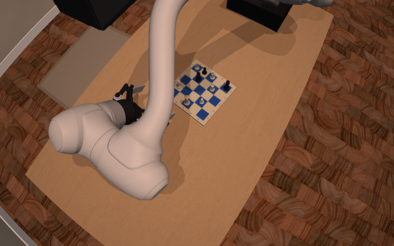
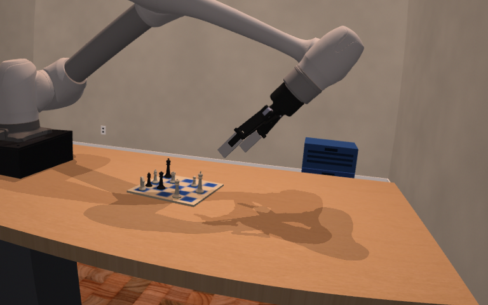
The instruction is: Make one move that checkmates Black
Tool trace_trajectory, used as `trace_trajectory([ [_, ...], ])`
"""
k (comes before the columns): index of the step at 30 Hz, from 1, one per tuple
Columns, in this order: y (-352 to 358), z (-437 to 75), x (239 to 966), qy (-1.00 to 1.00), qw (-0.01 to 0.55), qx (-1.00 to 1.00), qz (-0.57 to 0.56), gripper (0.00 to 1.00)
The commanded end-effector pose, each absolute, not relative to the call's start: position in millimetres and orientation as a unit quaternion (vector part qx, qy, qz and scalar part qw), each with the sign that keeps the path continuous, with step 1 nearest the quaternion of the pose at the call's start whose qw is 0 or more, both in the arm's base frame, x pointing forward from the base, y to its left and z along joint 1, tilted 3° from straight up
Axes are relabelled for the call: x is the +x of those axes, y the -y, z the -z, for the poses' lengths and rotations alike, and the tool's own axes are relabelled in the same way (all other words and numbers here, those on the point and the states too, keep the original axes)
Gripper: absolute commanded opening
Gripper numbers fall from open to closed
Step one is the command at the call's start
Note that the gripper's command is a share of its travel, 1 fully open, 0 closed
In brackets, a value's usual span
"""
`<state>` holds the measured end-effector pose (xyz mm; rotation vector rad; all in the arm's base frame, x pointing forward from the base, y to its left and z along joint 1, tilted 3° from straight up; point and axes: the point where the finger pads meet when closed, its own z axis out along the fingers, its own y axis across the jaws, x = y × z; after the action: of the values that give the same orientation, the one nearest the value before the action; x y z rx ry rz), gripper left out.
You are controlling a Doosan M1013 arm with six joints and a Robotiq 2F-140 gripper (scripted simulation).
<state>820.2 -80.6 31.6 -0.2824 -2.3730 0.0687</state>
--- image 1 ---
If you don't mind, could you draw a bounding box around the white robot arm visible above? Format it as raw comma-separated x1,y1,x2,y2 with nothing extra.
48,0,189,200

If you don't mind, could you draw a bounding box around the blue and tan chessboard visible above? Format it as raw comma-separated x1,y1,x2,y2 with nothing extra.
173,59,237,126

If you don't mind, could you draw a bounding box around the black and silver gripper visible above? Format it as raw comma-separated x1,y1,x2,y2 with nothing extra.
113,84,145,125

